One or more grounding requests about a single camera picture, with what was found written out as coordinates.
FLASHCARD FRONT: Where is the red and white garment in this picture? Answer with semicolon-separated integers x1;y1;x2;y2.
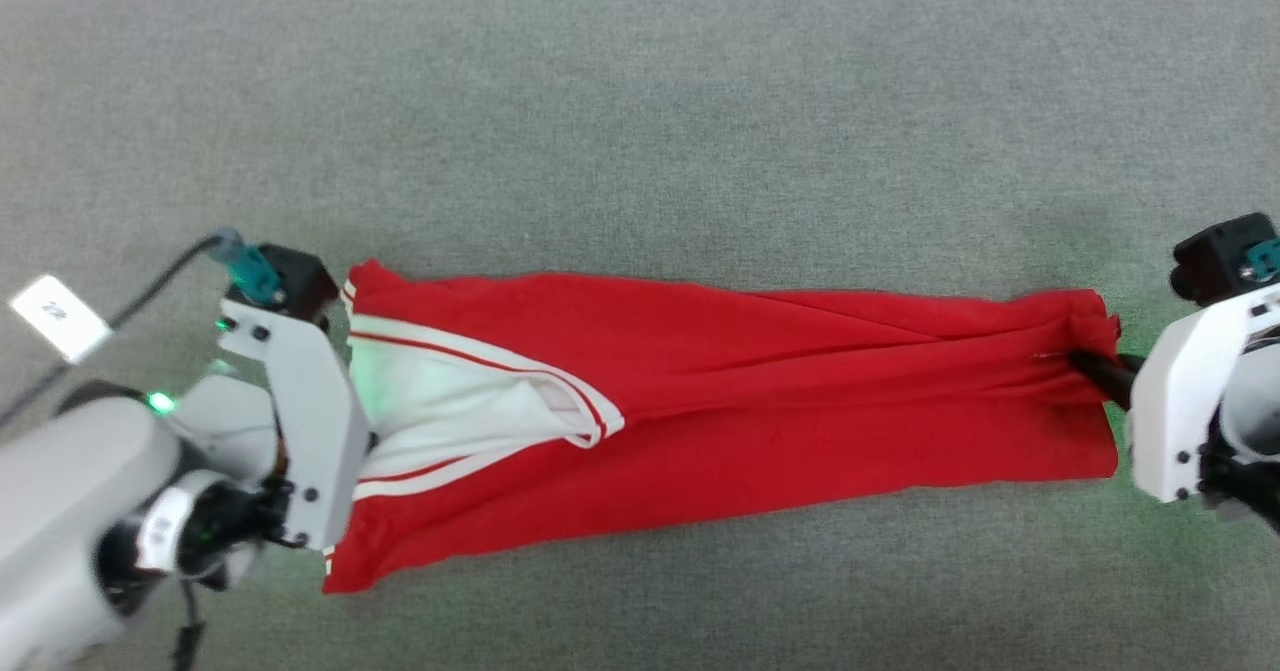
321;258;1122;595

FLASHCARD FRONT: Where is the thin black looped cable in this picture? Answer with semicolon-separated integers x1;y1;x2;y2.
174;579;207;671

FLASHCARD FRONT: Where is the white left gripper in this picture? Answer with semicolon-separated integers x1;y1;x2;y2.
175;296;372;553

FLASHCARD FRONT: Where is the black cable with teal plug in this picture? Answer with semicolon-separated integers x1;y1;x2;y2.
0;228;282;428
1238;237;1280;284

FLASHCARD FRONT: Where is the white paper cable label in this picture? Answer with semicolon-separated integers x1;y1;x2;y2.
8;273;115;366

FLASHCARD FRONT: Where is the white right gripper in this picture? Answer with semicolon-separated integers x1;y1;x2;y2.
1067;288;1280;506

